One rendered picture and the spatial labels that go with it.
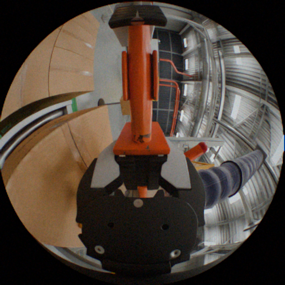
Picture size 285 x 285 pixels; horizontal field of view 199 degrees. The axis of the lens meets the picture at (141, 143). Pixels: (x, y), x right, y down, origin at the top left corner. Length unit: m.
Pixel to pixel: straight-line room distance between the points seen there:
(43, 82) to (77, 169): 0.56
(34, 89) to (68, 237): 0.60
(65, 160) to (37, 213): 0.10
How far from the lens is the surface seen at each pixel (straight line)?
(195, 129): 6.33
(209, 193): 0.35
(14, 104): 0.56
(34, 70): 0.65
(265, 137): 5.15
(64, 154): 0.16
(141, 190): 0.18
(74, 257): 0.72
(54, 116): 0.62
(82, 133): 0.20
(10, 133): 0.47
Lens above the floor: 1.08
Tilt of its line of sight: 1 degrees down
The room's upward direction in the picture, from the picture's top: 89 degrees clockwise
